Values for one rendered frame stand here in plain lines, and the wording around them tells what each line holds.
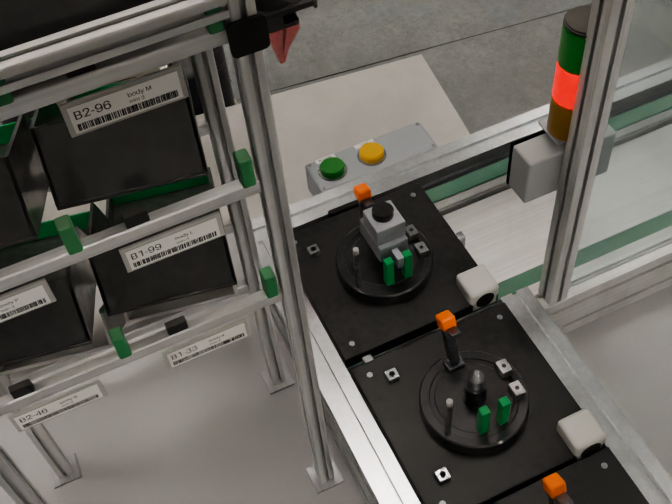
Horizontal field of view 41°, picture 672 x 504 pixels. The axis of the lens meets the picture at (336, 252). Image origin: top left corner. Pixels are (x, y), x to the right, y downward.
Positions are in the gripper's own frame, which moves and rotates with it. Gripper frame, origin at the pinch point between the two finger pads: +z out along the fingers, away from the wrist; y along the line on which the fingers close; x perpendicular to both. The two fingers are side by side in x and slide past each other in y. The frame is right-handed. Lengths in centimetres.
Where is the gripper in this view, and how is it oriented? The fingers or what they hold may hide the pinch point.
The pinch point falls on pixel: (280, 55)
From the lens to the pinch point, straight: 124.4
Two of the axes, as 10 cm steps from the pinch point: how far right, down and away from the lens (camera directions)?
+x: -4.0, -6.8, 6.1
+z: 0.9, 6.3, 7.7
